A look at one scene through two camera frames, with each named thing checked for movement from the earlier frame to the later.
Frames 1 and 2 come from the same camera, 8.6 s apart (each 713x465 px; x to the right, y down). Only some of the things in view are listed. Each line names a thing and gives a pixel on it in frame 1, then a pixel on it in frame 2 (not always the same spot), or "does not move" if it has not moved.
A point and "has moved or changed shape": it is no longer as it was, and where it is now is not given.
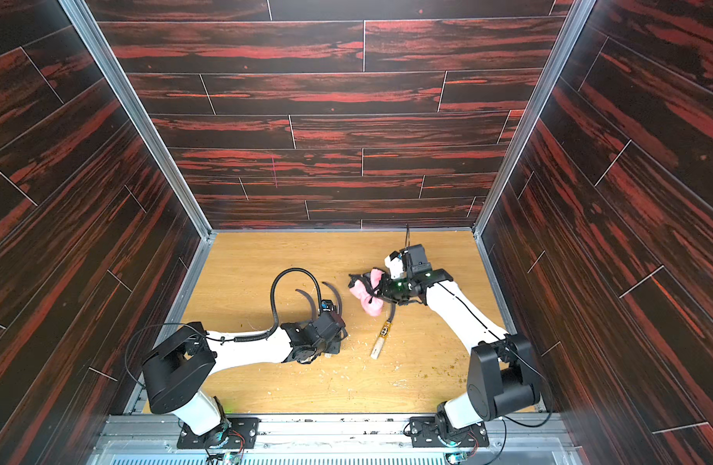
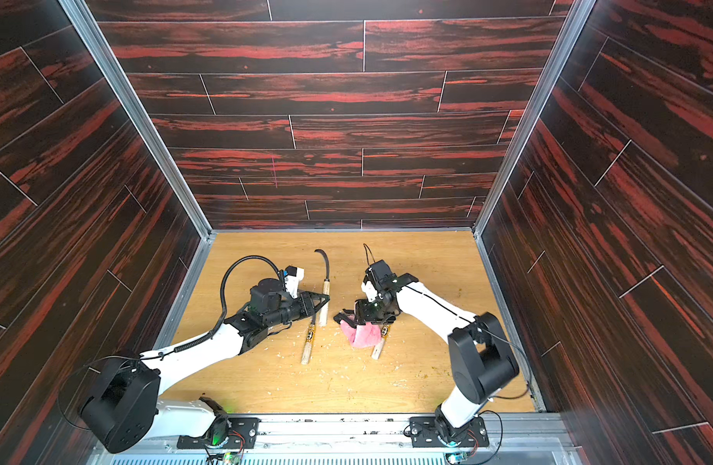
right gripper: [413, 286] to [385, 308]
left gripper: [336, 349] to [305, 304]
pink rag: [370, 300] has moved or changed shape
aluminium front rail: [154, 440] does not move
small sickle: [338, 296] to [324, 311]
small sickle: [384, 333] does not move
